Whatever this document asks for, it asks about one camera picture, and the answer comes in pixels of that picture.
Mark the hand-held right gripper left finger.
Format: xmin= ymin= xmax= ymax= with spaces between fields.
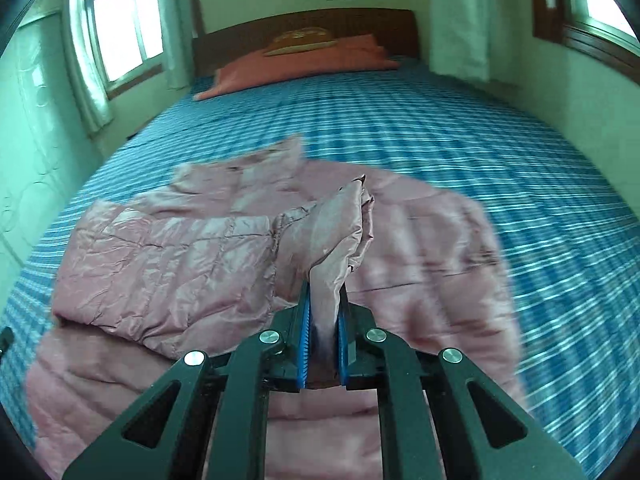
xmin=60 ymin=280 xmax=315 ymax=480

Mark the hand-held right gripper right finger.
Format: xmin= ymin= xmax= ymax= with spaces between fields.
xmin=336 ymin=285 xmax=588 ymax=480

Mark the pink down jacket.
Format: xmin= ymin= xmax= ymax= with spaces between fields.
xmin=25 ymin=134 xmax=531 ymax=480

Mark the bed with blue plaid sheet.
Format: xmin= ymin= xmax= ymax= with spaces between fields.
xmin=0 ymin=55 xmax=640 ymax=461

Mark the red pillow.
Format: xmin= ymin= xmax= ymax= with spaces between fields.
xmin=192 ymin=34 xmax=401 ymax=102

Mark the brown patterned pillow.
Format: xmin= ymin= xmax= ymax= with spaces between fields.
xmin=262 ymin=29 xmax=337 ymax=57

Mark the wooden headboard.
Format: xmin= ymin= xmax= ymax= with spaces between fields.
xmin=191 ymin=7 xmax=418 ymax=78

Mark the white patterned wardrobe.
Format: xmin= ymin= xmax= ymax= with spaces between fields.
xmin=0 ymin=12 xmax=103 ymax=286

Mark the pale green curtain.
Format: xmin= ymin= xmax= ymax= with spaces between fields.
xmin=64 ymin=0 xmax=115 ymax=136
xmin=156 ymin=0 xmax=195 ymax=92

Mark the white curtain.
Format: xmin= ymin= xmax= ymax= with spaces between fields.
xmin=427 ymin=0 xmax=501 ymax=84

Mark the window with pale frame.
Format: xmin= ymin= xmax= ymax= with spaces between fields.
xmin=80 ymin=0 xmax=166 ymax=97

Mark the window with brown wooden frame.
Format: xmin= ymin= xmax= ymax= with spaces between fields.
xmin=529 ymin=0 xmax=640 ymax=73

